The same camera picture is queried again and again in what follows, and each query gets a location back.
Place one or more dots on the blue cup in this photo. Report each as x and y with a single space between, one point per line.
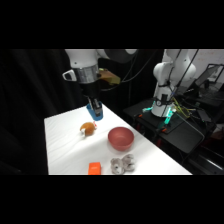
97 117

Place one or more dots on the grey plush toy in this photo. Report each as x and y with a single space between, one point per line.
122 164

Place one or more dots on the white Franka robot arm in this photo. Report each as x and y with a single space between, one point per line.
83 60

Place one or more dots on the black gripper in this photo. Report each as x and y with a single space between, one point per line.
90 89

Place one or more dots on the orange block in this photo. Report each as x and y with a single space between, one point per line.
94 168

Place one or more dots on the brown plush toy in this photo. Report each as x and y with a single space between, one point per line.
88 128

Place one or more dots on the pink bowl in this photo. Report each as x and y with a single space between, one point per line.
120 138

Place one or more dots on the black robot stand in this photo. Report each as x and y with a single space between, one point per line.
180 133

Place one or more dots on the black laptop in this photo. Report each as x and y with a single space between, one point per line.
209 77

